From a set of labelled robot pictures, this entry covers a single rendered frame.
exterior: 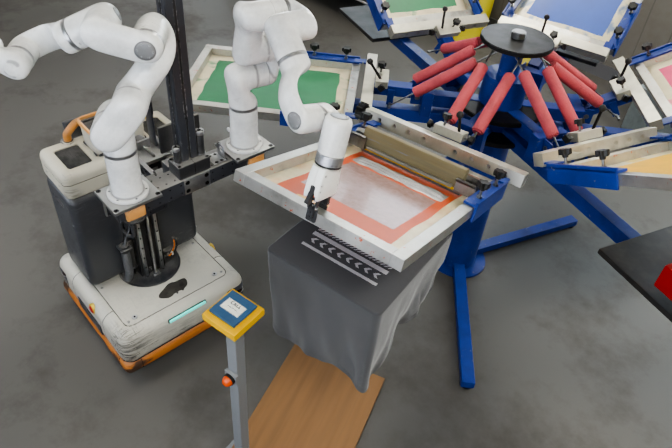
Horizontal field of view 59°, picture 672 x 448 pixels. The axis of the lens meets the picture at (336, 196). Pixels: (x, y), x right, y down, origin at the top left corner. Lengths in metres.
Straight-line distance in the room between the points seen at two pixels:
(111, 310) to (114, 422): 0.46
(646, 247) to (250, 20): 1.56
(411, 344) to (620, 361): 1.02
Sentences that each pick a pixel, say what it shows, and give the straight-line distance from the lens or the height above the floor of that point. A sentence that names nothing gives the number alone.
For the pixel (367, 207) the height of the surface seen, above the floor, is 1.18.
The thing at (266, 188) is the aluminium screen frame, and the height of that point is 1.27.
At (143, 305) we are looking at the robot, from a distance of 2.75.
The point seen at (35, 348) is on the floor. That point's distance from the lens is 3.10.
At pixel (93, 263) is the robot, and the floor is 0.44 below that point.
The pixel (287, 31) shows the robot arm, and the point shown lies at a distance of 1.61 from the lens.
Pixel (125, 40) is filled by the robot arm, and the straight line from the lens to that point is 1.56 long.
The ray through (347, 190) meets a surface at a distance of 1.87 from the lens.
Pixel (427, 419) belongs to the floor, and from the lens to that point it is 2.76.
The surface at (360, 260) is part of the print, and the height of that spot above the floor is 0.95.
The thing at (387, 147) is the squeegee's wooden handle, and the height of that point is 1.15.
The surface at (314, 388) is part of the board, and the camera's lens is 2.75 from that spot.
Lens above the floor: 2.33
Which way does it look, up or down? 39 degrees down
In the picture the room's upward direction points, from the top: 5 degrees clockwise
